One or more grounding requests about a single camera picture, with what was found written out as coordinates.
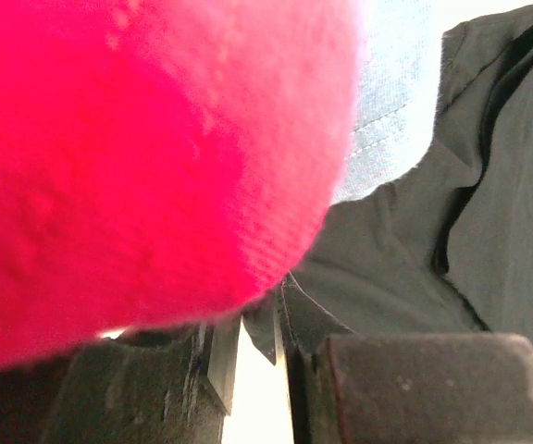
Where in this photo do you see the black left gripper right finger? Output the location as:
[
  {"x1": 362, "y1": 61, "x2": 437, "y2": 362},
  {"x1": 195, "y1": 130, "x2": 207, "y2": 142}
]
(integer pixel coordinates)
[{"x1": 275, "y1": 308, "x2": 533, "y2": 443}]

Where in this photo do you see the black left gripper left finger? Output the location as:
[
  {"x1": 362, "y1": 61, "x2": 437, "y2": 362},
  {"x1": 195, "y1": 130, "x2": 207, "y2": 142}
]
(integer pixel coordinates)
[{"x1": 0, "y1": 320, "x2": 240, "y2": 443}]

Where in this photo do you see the black t-shirt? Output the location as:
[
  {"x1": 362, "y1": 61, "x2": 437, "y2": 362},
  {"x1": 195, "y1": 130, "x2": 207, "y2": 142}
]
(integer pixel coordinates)
[{"x1": 242, "y1": 0, "x2": 533, "y2": 376}]

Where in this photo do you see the magenta t-shirt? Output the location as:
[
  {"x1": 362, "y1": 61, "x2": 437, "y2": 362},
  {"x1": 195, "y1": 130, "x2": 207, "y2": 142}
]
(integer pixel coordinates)
[{"x1": 0, "y1": 1, "x2": 366, "y2": 369}]

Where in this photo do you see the grey-blue t-shirt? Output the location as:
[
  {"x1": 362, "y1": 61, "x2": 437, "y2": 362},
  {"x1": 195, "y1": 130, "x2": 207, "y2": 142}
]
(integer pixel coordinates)
[{"x1": 332, "y1": 1, "x2": 523, "y2": 204}]

